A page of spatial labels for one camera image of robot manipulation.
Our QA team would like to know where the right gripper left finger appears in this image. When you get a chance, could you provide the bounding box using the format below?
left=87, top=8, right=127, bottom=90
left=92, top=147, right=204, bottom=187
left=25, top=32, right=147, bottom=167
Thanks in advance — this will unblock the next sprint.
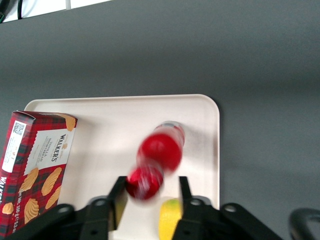
left=106, top=175, right=129, bottom=232

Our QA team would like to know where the red coke bottle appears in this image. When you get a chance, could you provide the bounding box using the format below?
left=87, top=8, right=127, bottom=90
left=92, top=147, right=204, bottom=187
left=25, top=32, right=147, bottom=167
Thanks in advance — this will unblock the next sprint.
left=124, top=120, right=187, bottom=202

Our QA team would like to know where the cream plastic tray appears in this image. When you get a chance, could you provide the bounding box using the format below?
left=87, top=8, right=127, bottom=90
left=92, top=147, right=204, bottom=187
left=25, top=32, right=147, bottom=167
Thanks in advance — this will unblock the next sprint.
left=23, top=93, right=222, bottom=240

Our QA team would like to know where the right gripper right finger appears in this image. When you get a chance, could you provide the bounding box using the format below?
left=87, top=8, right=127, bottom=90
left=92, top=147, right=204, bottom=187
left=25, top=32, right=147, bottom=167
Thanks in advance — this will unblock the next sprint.
left=178, top=175, right=194, bottom=222

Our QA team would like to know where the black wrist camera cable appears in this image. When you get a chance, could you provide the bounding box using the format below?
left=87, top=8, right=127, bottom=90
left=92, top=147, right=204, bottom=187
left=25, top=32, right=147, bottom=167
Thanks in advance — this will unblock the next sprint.
left=289, top=207, right=320, bottom=240

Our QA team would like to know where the red tartan shortbread box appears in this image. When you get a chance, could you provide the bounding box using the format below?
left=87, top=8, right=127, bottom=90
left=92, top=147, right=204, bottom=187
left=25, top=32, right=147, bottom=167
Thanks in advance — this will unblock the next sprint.
left=0, top=110, right=79, bottom=239

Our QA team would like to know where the black table edge cable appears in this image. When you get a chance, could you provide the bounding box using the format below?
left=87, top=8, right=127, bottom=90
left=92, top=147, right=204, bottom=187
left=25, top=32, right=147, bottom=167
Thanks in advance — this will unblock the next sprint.
left=16, top=0, right=25, bottom=20

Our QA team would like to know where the yellow lemon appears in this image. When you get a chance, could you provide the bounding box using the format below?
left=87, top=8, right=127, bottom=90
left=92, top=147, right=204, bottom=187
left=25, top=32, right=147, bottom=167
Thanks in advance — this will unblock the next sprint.
left=158, top=197, right=185, bottom=240

